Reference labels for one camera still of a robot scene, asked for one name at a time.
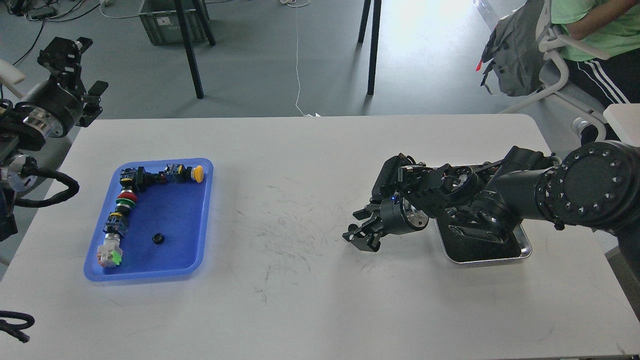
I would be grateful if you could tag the grey backpack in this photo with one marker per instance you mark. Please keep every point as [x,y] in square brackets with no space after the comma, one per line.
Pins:
[512,51]

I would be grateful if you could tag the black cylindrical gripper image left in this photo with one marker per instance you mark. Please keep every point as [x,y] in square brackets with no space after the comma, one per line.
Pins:
[52,108]

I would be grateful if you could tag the silver metal tray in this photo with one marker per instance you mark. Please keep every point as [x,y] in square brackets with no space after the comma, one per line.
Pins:
[480,230]

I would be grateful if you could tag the black connector switch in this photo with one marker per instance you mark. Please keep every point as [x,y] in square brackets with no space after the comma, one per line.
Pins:
[138,179]

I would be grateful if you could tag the blue black small switch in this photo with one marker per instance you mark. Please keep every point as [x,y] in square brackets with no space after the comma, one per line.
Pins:
[116,223]

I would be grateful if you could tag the red and green push buttons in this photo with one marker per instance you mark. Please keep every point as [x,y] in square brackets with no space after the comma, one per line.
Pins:
[125,201]

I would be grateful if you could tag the grey plastic crate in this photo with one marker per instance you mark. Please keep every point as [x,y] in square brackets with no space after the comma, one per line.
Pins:
[159,19]

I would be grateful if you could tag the black table leg right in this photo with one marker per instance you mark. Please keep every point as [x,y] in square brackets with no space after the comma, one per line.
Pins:
[376,7]

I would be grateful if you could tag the black table leg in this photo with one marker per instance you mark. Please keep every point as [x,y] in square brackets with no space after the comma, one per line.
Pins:
[204,21]
[376,7]

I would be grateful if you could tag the seated person green shirt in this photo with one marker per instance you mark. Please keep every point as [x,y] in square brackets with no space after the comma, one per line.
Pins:
[612,26]

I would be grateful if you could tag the black table leg left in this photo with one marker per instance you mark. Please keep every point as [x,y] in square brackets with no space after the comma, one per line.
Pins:
[204,21]

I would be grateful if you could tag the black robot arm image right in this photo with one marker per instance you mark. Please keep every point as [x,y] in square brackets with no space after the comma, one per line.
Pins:
[596,186]

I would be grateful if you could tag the small black gear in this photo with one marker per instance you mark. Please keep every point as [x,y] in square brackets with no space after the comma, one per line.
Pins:
[158,238]

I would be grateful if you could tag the yellow push button switch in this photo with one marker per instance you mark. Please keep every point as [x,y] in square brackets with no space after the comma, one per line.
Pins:
[179,173]

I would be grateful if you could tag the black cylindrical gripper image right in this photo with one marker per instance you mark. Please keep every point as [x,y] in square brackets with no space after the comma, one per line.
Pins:
[394,215]

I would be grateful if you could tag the white green square switch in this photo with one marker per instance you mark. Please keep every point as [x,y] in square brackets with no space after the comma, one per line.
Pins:
[109,254]

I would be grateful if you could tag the blue plastic tray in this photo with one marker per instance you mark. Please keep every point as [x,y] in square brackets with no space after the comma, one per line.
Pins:
[179,211]

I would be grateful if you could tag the white office chair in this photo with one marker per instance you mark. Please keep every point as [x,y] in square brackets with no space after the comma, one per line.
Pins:
[556,84]

